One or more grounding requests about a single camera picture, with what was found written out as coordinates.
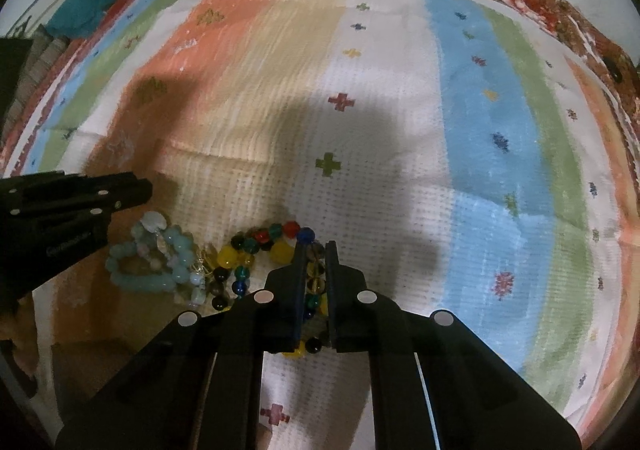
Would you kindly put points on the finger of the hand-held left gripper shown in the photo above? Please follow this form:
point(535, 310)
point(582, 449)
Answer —
point(120, 190)

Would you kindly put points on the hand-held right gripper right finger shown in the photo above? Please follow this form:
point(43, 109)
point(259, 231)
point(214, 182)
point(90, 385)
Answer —
point(334, 282)

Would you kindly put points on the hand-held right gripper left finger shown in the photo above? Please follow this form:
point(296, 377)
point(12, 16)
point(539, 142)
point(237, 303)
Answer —
point(299, 290)

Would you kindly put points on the grey striped folded blanket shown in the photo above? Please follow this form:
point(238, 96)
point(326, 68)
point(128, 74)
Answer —
point(47, 60)

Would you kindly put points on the colourful striped mat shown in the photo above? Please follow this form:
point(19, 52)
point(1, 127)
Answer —
point(380, 95)

